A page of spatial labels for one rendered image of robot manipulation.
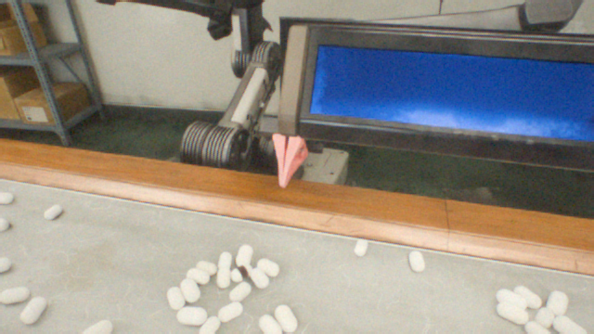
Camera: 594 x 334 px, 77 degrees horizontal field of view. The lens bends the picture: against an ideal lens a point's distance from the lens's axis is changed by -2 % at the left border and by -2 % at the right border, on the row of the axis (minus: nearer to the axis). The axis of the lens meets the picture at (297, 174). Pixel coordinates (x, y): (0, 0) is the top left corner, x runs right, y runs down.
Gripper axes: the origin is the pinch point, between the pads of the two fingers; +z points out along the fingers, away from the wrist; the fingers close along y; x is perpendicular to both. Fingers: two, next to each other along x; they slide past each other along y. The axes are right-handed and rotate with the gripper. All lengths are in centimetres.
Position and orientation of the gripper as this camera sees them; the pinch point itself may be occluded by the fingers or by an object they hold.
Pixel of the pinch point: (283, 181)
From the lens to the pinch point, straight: 58.8
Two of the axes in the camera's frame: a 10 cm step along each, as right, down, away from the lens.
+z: -1.9, 9.4, -3.0
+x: 1.5, 3.3, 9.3
